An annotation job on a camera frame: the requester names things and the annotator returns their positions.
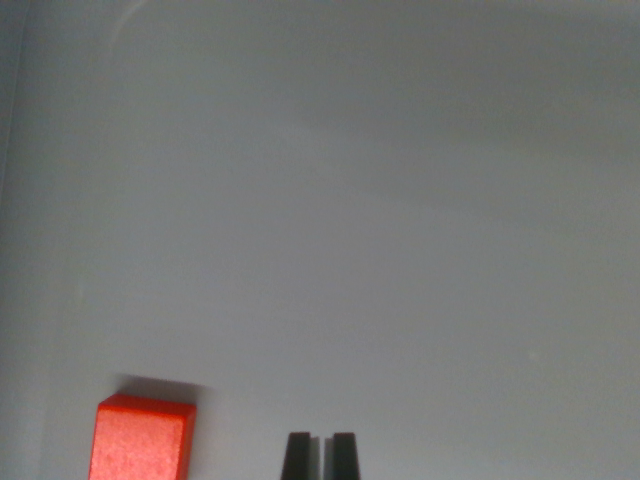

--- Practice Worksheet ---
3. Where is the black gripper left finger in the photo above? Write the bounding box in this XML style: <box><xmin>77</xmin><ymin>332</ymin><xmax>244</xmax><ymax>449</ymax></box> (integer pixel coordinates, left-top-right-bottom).
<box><xmin>281</xmin><ymin>432</ymin><xmax>321</xmax><ymax>480</ymax></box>

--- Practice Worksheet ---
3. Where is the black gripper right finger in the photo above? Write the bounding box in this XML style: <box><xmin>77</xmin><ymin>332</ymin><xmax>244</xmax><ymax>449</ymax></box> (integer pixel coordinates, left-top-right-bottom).
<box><xmin>323</xmin><ymin>432</ymin><xmax>363</xmax><ymax>480</ymax></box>

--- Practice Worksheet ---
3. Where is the red wooden block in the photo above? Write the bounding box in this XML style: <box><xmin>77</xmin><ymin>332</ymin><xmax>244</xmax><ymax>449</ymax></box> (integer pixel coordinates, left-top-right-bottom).
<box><xmin>88</xmin><ymin>393</ymin><xmax>198</xmax><ymax>480</ymax></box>

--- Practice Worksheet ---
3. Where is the white plastic tray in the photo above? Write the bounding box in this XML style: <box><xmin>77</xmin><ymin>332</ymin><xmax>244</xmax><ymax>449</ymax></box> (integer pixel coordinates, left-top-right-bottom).
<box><xmin>0</xmin><ymin>0</ymin><xmax>640</xmax><ymax>480</ymax></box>

